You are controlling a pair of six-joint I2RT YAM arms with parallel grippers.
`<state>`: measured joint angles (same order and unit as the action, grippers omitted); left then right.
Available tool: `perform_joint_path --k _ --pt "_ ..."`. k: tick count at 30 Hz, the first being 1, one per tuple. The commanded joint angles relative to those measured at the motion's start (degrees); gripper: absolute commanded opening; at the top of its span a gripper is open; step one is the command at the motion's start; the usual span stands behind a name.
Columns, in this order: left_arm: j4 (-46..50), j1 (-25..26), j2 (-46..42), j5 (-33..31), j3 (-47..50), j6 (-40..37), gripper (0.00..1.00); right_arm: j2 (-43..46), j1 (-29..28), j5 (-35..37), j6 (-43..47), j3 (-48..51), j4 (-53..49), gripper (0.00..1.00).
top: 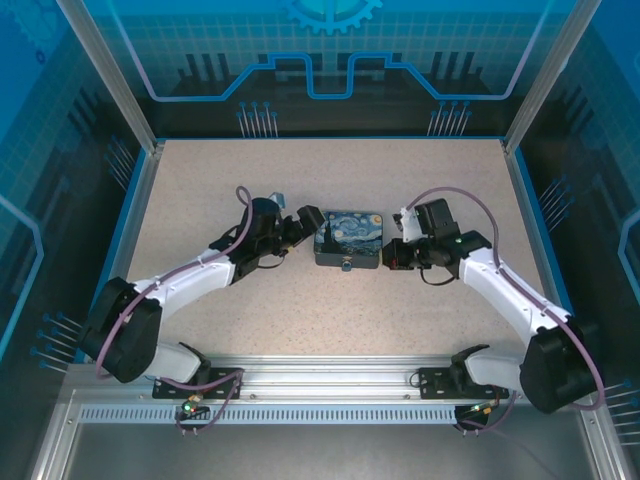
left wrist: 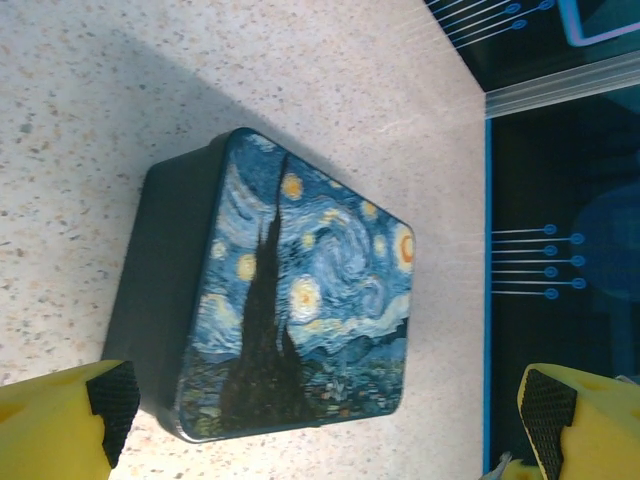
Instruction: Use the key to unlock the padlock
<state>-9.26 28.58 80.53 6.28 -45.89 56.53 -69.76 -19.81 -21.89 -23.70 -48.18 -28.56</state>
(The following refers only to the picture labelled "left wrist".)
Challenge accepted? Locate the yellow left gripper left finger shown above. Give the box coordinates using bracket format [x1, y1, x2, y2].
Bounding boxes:
[0, 358, 142, 480]

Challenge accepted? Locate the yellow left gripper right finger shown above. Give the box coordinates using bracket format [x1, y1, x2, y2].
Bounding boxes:
[504, 362, 640, 480]

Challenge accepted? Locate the starry night print tin box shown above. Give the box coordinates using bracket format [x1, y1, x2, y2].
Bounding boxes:
[102, 127, 417, 445]

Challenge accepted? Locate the aluminium corner post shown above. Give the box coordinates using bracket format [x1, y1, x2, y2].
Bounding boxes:
[482, 49, 640, 121]

